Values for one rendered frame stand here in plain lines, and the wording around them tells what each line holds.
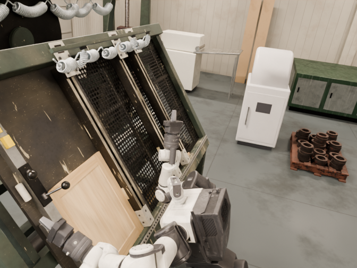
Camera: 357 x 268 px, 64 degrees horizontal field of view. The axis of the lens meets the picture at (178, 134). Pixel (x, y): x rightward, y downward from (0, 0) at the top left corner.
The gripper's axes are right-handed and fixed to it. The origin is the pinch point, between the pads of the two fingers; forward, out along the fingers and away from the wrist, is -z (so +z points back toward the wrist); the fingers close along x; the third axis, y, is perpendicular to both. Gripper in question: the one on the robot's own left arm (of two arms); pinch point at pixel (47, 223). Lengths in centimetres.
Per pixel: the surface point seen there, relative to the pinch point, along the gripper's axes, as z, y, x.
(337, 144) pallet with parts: 222, 398, 22
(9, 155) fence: -31.3, 11.7, -3.8
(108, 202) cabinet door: 9, 46, 25
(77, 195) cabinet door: -4.3, 31.1, 16.6
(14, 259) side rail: -2.2, -10.3, 13.9
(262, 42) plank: 38, 779, 10
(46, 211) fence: -7.1, 11.3, 11.9
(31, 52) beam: -59, 45, -29
